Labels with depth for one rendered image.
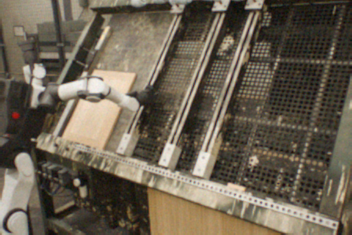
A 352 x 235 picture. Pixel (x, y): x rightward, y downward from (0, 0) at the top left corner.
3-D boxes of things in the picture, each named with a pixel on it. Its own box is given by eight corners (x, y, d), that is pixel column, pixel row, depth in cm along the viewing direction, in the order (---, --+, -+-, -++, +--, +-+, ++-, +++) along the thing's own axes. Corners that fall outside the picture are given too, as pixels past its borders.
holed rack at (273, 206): (74, 148, 237) (73, 148, 236) (75, 144, 237) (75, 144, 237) (336, 229, 137) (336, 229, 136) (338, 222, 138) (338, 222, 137)
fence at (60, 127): (56, 137, 260) (52, 134, 257) (108, 29, 287) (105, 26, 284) (60, 138, 257) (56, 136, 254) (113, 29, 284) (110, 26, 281)
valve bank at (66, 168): (32, 189, 249) (27, 157, 243) (50, 181, 260) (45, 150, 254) (76, 210, 219) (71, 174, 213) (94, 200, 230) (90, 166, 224)
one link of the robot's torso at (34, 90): (4, 140, 181) (20, 71, 183) (-26, 129, 201) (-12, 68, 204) (53, 145, 204) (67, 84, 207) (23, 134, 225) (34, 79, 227)
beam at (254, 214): (36, 148, 276) (24, 143, 268) (43, 134, 279) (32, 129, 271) (338, 253, 143) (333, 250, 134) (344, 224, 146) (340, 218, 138)
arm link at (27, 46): (22, 44, 244) (26, 60, 244) (14, 42, 234) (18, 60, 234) (39, 40, 242) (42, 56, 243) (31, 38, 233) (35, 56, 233)
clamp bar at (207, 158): (195, 177, 185) (171, 163, 167) (259, -6, 219) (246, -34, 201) (211, 181, 179) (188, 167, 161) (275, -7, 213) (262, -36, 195)
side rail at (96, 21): (43, 134, 279) (32, 129, 271) (100, 19, 311) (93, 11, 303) (48, 135, 276) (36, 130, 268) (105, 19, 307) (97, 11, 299)
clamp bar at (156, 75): (121, 155, 219) (94, 141, 201) (186, 0, 253) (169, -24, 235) (132, 159, 212) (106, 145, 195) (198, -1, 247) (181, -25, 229)
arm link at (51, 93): (54, 98, 183) (36, 103, 189) (66, 108, 189) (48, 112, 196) (61, 81, 189) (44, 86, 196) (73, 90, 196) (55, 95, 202)
